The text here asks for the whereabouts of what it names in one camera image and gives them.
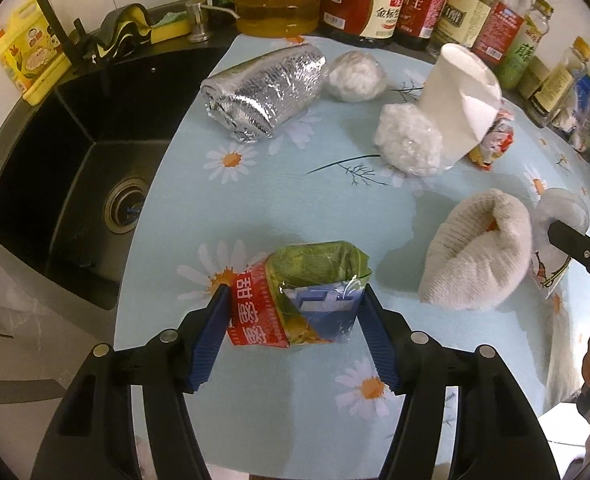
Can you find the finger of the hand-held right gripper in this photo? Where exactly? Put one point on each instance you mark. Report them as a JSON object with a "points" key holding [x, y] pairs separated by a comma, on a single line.
{"points": [[582, 250]]}

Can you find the sink drain strainer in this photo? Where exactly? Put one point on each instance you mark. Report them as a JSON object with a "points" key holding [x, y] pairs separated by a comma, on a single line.
{"points": [[125, 205]]}

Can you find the metal soap dispenser pump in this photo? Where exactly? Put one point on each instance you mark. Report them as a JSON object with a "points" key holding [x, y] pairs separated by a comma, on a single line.
{"points": [[197, 20]]}

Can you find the dark bottle with red label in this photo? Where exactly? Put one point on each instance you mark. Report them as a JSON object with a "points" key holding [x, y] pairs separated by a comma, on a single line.
{"points": [[425, 0]]}

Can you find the yellow dish soap bottle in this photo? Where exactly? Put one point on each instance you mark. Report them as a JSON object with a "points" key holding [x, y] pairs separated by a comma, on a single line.
{"points": [[27, 55]]}

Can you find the fluffy plastic-wrapped white ball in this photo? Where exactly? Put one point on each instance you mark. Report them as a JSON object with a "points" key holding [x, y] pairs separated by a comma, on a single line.
{"points": [[409, 140]]}

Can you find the yellow and green sponge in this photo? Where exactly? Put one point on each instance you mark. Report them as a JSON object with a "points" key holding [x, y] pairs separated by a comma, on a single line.
{"points": [[172, 27]]}

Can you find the round plastic-wrapped white ball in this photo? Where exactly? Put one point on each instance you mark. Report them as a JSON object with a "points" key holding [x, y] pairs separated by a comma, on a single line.
{"points": [[357, 76]]}

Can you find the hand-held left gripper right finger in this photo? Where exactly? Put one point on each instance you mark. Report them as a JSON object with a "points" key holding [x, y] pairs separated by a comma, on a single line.
{"points": [[377, 340]]}

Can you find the grey and yellow dishcloth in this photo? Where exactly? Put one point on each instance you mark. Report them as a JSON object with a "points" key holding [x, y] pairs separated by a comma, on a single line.
{"points": [[122, 27]]}

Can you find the bottle with green label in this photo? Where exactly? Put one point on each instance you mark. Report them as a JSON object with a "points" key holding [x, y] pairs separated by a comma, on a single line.
{"points": [[522, 50]]}

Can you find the daisy print table cover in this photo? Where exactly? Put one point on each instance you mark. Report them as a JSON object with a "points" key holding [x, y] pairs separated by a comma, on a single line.
{"points": [[275, 200]]}

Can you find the clear bottle with beige label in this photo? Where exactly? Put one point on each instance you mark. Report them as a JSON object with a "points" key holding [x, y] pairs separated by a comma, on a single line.
{"points": [[462, 10]]}

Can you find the small yellow-capped bottle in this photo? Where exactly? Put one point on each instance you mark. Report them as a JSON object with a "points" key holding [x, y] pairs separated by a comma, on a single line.
{"points": [[560, 85]]}

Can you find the dark soy sauce jug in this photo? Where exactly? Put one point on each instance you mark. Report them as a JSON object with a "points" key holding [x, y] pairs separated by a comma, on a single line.
{"points": [[360, 5]]}

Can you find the green and red snack packet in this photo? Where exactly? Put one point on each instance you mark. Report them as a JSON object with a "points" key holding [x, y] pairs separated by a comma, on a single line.
{"points": [[300, 280]]}

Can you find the beige knit sock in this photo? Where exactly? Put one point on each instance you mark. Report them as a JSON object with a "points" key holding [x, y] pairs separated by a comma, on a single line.
{"points": [[475, 260]]}

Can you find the crumpled silver foil bag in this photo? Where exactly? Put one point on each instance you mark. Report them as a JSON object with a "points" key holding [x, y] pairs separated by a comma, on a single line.
{"points": [[262, 92]]}

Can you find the clear bottle with red label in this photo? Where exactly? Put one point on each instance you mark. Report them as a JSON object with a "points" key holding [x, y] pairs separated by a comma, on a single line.
{"points": [[500, 25]]}

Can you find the white paper roll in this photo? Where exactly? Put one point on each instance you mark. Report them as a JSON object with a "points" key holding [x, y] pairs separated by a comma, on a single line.
{"points": [[450, 95]]}

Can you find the white printed plastic wrapper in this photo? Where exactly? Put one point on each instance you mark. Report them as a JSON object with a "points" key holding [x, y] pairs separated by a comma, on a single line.
{"points": [[560, 205]]}

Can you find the black kitchen sink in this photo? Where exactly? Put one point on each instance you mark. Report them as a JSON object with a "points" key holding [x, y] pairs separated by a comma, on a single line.
{"points": [[55, 170]]}

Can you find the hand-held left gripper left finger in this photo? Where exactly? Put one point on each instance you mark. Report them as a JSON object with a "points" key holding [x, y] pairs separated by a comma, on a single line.
{"points": [[210, 340]]}

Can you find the black faucet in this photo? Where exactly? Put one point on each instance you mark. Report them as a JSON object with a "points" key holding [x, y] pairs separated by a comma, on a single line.
{"points": [[50, 15]]}

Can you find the red crumpled snack wrapper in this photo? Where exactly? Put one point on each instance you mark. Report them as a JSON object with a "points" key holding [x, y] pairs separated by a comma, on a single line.
{"points": [[497, 145]]}

